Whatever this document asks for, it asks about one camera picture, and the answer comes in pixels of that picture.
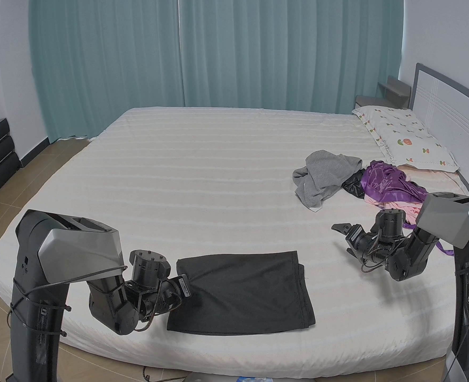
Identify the purple garment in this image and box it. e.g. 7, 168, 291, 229
360, 160, 456, 258

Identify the bed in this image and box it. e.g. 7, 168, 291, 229
0, 63, 469, 374

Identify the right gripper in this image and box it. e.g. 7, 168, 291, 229
332, 223, 372, 258

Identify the black shiny garment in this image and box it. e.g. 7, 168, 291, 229
341, 172, 366, 199

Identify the blue-green curtain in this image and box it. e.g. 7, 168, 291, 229
28, 0, 404, 142

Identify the grey garment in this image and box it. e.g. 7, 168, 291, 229
292, 149, 363, 213

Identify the white printed pillow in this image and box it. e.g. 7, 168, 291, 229
352, 105, 461, 173

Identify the black T-shirt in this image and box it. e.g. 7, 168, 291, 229
166, 250, 317, 336

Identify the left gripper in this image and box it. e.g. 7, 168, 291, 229
164, 275, 192, 307

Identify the pink garment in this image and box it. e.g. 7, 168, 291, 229
364, 196, 424, 224

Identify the grey bedside table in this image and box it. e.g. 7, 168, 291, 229
355, 75, 412, 110

